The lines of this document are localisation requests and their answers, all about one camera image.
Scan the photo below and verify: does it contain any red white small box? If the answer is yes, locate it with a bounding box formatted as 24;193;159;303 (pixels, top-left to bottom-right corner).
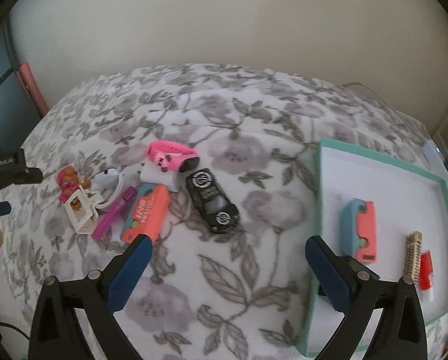
418;250;434;302

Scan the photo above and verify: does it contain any coral blue plastic case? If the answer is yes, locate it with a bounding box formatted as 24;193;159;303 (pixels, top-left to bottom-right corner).
339;198;378;264

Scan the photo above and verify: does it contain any pink dog toy figure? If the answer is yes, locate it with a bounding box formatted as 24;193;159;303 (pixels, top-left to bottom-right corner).
56;165;91;203

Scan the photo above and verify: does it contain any white plastic frame block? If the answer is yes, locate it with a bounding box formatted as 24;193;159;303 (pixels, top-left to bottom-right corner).
64;188;104;235

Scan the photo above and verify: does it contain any pink toy watch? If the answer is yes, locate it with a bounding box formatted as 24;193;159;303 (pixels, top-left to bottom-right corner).
145;140;200;173

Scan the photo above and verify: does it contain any dark cabinet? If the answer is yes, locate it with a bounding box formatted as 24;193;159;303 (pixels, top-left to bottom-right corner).
0;28;41;152

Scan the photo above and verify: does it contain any purple plastic clip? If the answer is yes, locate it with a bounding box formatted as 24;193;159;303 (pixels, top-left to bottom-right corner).
91;186;138;242

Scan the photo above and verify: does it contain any white wall charger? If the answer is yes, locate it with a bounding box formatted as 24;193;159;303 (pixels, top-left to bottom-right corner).
139;163;182;193

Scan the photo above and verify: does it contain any white router box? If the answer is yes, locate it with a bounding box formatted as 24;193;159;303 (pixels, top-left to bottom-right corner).
422;139;444;168

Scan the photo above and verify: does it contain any teal white box lid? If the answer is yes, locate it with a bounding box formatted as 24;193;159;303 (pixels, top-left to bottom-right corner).
316;138;448;359

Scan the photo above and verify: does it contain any gold rhinestone lighter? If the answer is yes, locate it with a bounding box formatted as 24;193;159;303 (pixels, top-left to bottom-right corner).
403;231;422;284

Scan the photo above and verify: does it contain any black toy car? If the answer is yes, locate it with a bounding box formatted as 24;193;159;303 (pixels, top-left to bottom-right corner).
186;168;240;234

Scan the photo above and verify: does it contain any pink pole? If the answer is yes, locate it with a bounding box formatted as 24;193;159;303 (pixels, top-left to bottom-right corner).
17;61;50;116

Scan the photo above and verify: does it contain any floral grey white blanket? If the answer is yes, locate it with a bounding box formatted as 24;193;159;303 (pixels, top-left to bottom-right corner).
0;64;429;359

